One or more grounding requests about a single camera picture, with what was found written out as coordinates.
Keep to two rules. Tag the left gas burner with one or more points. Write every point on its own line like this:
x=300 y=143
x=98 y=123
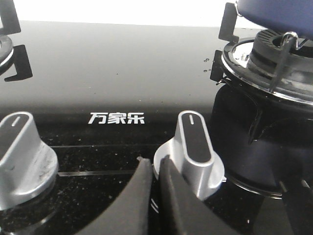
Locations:
x=6 y=49

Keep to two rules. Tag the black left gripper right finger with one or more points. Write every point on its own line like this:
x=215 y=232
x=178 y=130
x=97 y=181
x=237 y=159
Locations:
x=182 y=213

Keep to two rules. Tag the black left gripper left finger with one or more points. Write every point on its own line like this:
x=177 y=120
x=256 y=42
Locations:
x=128 y=214

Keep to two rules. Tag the silver stove knob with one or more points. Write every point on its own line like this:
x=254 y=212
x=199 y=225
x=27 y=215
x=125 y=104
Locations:
x=193 y=155
x=28 y=166

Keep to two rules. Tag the silver right stove knob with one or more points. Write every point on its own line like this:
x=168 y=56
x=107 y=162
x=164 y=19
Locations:
x=193 y=155

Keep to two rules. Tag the dark blue pot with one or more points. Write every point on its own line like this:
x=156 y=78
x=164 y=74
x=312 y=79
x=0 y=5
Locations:
x=280 y=15

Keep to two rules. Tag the black glass gas stove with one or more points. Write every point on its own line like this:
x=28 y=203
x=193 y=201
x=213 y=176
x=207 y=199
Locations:
x=105 y=96

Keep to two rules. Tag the black right pot support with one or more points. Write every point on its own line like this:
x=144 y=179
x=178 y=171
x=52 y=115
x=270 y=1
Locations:
x=221 y=74

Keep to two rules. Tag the black right gas burner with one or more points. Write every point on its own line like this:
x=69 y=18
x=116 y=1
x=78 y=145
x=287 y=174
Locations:
x=254 y=62

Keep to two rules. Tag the silver left stove knob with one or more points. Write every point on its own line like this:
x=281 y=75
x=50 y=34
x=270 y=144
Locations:
x=28 y=166

